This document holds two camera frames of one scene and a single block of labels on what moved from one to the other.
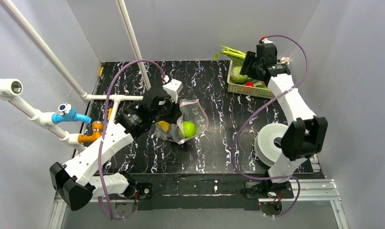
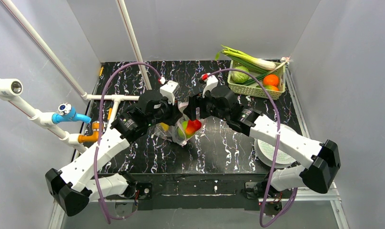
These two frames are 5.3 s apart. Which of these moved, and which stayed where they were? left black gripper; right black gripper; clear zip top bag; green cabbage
Moved: right black gripper
Stayed: left black gripper; green cabbage; clear zip top bag
